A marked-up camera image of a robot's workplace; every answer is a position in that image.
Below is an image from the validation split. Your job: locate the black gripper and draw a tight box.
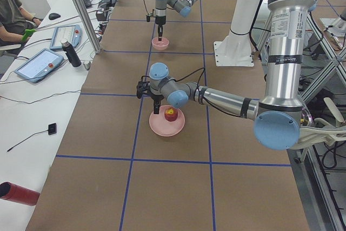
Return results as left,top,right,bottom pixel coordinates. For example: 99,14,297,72
150,93,164,114
155,16,166,42

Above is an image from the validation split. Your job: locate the pink bowl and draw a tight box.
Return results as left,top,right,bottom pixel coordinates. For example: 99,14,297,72
151,37,169,50

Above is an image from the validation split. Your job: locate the red apple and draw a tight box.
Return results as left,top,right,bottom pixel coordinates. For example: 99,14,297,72
164,107,178,122

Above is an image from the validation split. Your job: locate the pink plate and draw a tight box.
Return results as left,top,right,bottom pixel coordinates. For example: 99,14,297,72
149,105,185,137

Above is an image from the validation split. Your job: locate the upper teach pendant tablet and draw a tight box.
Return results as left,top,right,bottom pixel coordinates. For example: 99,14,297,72
49,25,82,51

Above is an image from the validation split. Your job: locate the teach pendant tablet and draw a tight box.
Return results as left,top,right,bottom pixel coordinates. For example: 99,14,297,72
49,25,82,51
15,49,63,83

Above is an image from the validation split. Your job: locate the black water bottle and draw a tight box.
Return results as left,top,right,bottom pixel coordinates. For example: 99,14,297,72
61,38,81,68

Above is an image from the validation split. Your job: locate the black computer mouse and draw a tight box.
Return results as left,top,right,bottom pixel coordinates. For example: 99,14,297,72
48,12,61,21

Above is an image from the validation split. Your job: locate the small black device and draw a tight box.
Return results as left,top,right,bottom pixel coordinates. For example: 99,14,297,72
48,123,57,135

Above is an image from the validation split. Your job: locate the lower teach pendant tablet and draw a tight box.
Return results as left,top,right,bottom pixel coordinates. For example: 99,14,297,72
15,49,63,83

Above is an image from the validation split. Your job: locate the seated person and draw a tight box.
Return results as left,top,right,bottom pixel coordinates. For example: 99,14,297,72
1,0,42,55

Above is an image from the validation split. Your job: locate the red thermos bottle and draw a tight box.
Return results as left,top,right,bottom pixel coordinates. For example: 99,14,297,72
1,182,40,206

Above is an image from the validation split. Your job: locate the black camera cable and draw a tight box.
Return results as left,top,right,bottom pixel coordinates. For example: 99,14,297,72
172,67,244,117

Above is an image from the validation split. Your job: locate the white pedestal column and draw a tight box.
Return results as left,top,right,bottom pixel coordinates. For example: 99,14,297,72
214,0,261,67

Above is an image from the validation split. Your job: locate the aluminium frame post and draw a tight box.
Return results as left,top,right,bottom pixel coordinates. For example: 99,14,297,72
72,0,101,54

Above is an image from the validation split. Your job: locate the black stylus cable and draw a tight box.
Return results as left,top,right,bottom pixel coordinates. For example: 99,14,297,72
6,130,49,153

